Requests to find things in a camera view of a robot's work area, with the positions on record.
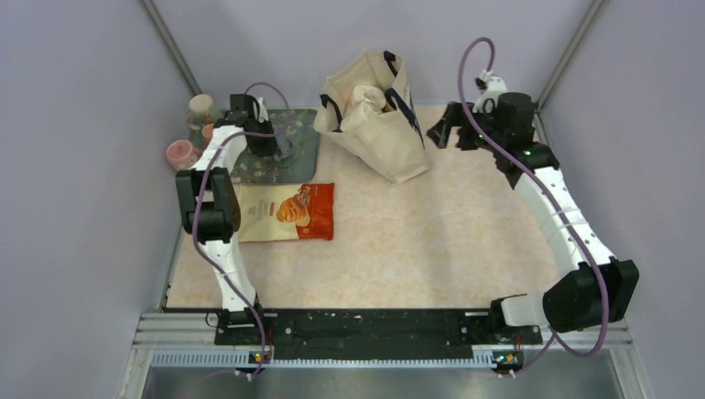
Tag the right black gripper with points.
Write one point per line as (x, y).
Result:
(455, 115)

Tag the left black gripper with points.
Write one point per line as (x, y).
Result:
(269, 149)

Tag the beige canvas tote bag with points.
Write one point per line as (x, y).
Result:
(389, 141)

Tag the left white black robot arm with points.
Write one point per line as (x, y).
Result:
(210, 211)

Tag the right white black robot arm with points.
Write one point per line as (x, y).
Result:
(593, 281)

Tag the floral blue serving tray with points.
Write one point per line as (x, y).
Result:
(298, 167)

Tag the cassava chips bag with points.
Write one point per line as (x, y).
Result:
(286, 212)

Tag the pink cup off tray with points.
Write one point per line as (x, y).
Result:
(182, 154)

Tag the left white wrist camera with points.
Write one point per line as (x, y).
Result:
(261, 111)

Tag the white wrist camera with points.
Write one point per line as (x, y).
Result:
(261, 111)
(491, 87)

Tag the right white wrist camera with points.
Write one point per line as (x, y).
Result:
(491, 87)

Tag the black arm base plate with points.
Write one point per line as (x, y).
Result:
(370, 334)

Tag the aluminium frame rail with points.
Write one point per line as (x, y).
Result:
(186, 336)

